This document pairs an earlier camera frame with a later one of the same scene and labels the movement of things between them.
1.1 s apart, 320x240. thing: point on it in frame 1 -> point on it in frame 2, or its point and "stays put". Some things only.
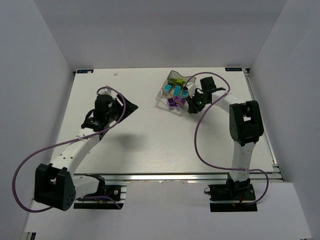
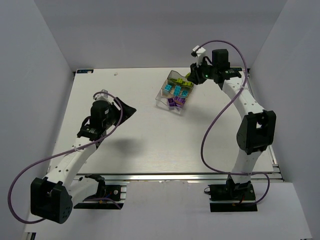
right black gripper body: [195, 102] -> [197, 74]
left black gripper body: [119, 107] stays put
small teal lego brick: [184, 93] stays put
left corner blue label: [84, 71] stays put
